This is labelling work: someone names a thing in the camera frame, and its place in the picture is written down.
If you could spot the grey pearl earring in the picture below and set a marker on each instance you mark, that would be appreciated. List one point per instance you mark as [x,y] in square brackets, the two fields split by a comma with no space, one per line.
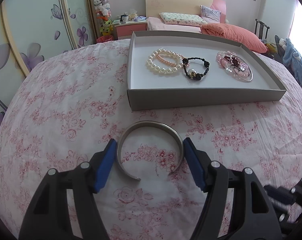
[192,72]

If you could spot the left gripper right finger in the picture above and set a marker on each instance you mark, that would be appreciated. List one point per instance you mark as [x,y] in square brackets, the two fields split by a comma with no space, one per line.
[252,217]

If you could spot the floral white pillow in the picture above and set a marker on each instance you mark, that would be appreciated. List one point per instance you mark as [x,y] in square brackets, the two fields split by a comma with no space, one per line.
[182,19]

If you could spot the pink white nightstand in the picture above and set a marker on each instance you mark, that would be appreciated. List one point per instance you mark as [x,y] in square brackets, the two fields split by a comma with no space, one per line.
[125,30]

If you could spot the yellow plush toy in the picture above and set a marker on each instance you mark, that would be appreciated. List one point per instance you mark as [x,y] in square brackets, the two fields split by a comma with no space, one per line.
[106,28]

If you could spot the sliding glass wardrobe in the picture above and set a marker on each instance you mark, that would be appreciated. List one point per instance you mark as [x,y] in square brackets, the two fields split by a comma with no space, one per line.
[32,31]

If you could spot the large thin silver bangle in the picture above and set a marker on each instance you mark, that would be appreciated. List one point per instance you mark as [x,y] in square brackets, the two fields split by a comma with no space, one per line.
[236,66]

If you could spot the grey cardboard tray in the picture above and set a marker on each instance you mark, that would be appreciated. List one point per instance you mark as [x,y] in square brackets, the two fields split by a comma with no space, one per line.
[158,65]

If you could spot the clear tube of plush toys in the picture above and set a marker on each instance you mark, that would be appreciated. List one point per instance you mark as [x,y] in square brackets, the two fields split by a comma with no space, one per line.
[102,9]

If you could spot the red lined waste basket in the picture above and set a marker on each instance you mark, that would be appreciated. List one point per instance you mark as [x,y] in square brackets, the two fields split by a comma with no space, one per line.
[105,38]

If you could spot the dark wooden chair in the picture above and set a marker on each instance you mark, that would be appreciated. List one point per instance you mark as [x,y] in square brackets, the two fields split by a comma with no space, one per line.
[261,29]

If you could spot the pink floral bed sheet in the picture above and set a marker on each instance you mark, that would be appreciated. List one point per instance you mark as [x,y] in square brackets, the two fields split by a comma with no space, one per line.
[71,105]

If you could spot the small purple pillow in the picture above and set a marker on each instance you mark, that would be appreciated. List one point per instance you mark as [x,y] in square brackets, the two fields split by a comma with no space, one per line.
[210,15]

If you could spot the blue plush clothing pile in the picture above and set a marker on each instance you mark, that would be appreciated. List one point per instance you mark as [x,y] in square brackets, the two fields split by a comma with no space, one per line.
[288,55]

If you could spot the folded salmon duvet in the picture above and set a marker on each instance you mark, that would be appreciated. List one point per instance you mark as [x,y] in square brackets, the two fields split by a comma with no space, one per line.
[235,33]

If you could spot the white mug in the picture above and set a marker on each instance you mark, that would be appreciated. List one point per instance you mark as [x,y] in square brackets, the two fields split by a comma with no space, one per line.
[124,19]

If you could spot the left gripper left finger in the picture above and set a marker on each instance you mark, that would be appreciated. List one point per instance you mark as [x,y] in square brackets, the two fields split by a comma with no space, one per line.
[47,216]

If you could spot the pink bed with headboard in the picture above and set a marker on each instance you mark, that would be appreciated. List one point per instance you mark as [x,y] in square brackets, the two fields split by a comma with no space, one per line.
[237,12]

